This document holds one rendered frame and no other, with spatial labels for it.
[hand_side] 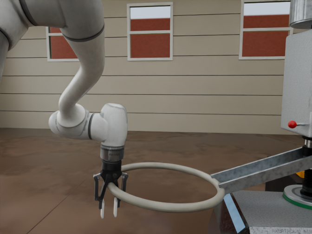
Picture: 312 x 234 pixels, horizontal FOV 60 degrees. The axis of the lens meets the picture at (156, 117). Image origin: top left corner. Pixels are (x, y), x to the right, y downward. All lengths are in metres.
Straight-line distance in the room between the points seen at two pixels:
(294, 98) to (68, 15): 0.98
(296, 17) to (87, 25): 0.89
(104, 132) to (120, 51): 6.47
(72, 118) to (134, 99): 6.35
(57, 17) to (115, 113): 0.48
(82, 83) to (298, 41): 0.89
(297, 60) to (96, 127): 0.85
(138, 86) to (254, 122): 3.16
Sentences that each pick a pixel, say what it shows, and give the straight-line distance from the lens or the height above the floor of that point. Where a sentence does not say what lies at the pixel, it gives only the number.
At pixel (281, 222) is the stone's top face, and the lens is 1.17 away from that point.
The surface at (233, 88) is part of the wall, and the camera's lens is 7.20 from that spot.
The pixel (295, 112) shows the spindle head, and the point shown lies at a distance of 1.27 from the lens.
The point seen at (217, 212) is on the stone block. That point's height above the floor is 0.75.
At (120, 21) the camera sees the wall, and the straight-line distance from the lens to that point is 7.53.
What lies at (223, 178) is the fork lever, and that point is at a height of 0.92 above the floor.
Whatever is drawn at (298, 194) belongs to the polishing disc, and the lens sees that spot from 1.38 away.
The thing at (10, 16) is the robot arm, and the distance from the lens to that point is 0.59.
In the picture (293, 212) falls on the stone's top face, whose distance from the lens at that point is 1.27.
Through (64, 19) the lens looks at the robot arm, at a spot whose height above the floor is 1.46.
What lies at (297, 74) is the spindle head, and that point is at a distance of 1.27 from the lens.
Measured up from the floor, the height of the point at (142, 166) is 0.93.
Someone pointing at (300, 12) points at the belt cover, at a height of 1.61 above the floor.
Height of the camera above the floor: 1.34
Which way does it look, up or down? 8 degrees down
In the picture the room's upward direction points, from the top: straight up
